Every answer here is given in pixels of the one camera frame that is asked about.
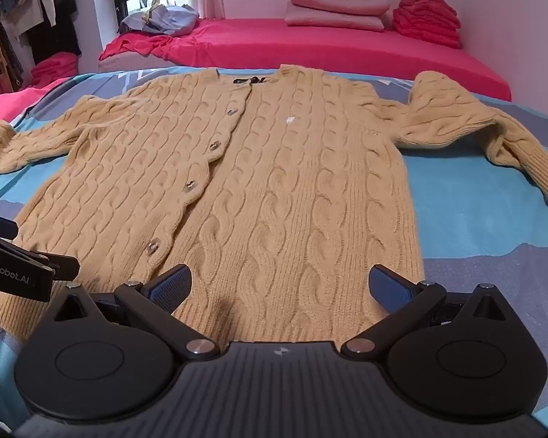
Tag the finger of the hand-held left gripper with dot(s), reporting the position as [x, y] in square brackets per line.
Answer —
[0, 226]
[62, 268]

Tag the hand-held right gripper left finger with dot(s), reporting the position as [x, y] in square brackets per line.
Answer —
[173, 283]

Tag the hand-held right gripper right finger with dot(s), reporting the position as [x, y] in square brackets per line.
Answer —
[388, 285]

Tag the rack of hanging clothes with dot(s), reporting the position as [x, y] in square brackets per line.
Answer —
[41, 4]

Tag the blue grey patterned bedsheet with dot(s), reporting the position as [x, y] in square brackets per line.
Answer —
[484, 219]

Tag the pink bed sheet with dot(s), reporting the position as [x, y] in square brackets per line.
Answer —
[9, 100]

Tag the pile of folded pink cloths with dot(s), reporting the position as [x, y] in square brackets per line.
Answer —
[53, 69]

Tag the bed with red sheet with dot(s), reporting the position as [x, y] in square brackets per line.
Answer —
[324, 50]

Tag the blue grey crumpled clothing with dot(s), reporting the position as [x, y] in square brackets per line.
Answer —
[164, 20]

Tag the stack of folded red blankets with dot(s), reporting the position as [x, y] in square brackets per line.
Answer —
[427, 20]

